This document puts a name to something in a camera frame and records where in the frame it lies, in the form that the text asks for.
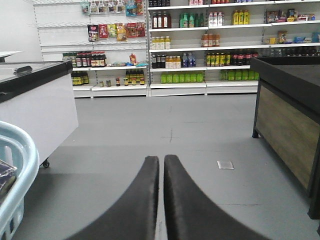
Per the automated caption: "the far white chest freezer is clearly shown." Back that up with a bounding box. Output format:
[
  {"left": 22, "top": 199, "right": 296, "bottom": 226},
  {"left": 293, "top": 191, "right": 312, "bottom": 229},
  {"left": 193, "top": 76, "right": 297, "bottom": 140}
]
[{"left": 0, "top": 61, "right": 79, "bottom": 168}]

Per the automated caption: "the white store shelving unit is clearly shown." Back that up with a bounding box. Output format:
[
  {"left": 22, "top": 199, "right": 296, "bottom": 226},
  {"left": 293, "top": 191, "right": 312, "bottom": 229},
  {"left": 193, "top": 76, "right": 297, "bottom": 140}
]
[{"left": 32, "top": 0, "right": 320, "bottom": 98}]

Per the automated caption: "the light blue shopping basket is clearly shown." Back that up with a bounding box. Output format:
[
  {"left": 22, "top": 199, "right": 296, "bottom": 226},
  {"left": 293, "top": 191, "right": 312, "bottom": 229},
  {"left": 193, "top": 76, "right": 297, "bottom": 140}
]
[{"left": 0, "top": 121, "right": 40, "bottom": 240}]

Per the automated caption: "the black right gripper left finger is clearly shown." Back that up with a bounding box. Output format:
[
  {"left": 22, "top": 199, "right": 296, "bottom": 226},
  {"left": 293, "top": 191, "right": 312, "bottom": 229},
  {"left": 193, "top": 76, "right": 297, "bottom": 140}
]
[{"left": 68, "top": 156, "right": 160, "bottom": 240}]

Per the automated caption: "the white height-adjustable desk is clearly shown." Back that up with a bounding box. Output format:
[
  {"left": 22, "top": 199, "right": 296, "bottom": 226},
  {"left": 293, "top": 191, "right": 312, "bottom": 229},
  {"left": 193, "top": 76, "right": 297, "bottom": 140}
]
[{"left": 0, "top": 50, "right": 23, "bottom": 63}]

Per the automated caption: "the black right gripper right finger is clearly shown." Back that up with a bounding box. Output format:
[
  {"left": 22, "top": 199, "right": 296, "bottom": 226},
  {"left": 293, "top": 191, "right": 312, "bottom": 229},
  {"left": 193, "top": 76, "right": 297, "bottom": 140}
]
[{"left": 163, "top": 154, "right": 266, "bottom": 240}]

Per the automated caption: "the red spout sauce pouch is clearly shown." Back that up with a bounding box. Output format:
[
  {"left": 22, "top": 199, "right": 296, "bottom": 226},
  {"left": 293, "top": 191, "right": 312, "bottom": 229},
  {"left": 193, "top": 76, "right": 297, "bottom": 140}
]
[{"left": 129, "top": 53, "right": 137, "bottom": 66}]

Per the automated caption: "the steel floor outlet cover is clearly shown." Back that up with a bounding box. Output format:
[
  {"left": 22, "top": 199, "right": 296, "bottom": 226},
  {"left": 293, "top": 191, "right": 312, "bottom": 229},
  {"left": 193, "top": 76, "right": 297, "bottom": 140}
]
[{"left": 216, "top": 160, "right": 235, "bottom": 170}]

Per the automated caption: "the wood panel display stand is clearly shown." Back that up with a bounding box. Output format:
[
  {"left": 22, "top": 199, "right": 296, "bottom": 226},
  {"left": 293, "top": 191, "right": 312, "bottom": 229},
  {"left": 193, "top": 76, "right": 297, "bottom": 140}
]
[{"left": 250, "top": 56, "right": 320, "bottom": 198}]

